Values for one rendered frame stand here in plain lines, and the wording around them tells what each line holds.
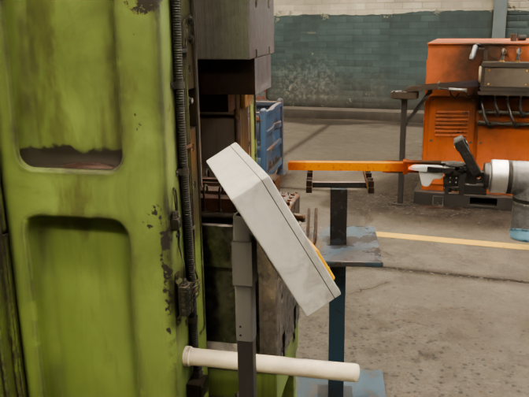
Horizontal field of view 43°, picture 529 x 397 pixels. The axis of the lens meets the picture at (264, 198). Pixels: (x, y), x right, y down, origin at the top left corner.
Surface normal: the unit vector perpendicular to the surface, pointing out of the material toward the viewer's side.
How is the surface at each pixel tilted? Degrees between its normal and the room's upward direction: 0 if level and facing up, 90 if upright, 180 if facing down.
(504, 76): 90
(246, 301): 90
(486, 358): 0
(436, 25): 89
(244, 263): 90
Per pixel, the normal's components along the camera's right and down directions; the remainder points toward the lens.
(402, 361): -0.01, -0.96
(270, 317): -0.22, 0.26
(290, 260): 0.22, 0.25
